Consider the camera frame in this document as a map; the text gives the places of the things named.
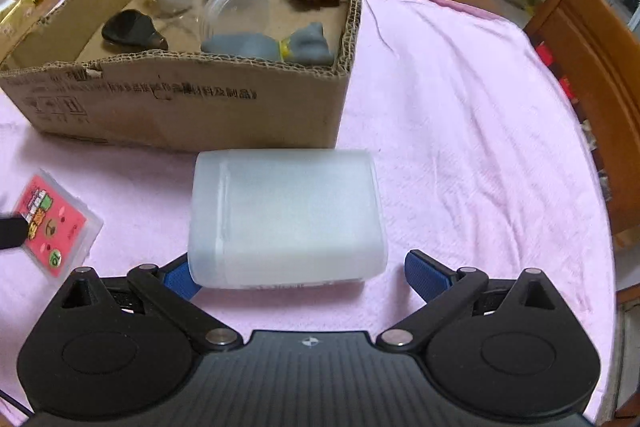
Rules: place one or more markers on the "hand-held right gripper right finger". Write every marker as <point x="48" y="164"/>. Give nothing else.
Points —
<point x="425" y="272"/>

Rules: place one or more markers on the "wooden chair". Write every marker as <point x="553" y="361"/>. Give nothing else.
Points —
<point x="600" y="72"/>

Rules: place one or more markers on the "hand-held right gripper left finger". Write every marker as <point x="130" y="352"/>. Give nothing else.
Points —
<point x="177" y="279"/>

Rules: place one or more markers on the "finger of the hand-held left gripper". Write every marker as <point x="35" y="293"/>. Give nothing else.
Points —
<point x="10" y="232"/>

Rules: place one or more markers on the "clear plastic jar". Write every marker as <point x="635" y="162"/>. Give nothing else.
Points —
<point x="235" y="12"/>

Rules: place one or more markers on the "gold tissue pack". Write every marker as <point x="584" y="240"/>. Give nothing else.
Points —
<point x="20" y="14"/>

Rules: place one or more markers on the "pink tablecloth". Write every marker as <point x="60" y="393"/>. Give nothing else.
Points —
<point x="475" y="157"/>

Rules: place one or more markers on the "white translucent plastic container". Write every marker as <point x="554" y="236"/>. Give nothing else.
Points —
<point x="290" y="217"/>

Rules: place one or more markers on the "brown cardboard box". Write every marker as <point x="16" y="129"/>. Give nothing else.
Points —
<point x="175" y="107"/>

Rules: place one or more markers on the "grey toy animal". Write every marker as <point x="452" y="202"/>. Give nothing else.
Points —
<point x="305" y="47"/>

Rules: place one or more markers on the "black teardrop-shaped gadget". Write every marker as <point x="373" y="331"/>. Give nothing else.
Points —
<point x="130" y="29"/>

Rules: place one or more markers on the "pink card case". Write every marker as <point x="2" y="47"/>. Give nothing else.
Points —
<point x="60" y="217"/>

